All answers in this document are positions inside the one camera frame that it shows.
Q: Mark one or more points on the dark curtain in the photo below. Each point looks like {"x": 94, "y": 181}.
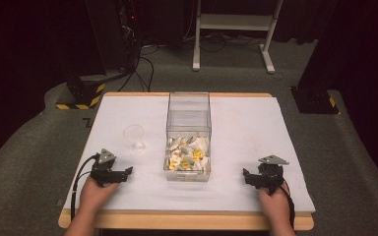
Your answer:
{"x": 370, "y": 65}
{"x": 23, "y": 49}

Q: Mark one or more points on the black yellow striped stand base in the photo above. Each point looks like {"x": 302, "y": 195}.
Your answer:
{"x": 85, "y": 95}

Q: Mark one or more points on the clear plastic cup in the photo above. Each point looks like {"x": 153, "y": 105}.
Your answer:
{"x": 134, "y": 135}

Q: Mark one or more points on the black equipment rack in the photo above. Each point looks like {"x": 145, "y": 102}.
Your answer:
{"x": 114, "y": 32}

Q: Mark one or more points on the person's left hand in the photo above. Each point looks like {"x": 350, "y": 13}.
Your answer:
{"x": 95, "y": 195}

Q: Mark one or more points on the wooden table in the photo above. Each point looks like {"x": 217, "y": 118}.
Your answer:
{"x": 183, "y": 221}

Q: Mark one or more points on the black pillar with base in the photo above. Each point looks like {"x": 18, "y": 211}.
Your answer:
{"x": 318, "y": 65}

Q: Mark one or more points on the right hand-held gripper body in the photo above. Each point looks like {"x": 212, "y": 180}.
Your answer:
{"x": 270, "y": 173}

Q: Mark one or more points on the white metal stand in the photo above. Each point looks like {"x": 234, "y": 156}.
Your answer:
{"x": 236, "y": 22}

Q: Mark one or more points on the clear plastic box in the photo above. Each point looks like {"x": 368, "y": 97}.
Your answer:
{"x": 188, "y": 131}

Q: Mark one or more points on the person's right hand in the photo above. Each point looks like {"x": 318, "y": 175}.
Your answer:
{"x": 275, "y": 205}

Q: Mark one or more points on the white table mat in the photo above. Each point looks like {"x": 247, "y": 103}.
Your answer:
{"x": 242, "y": 137}

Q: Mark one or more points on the pile of white yellow packets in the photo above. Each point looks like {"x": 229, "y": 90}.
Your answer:
{"x": 187, "y": 154}

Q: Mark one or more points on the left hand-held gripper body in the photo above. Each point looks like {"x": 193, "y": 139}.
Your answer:
{"x": 103, "y": 170}

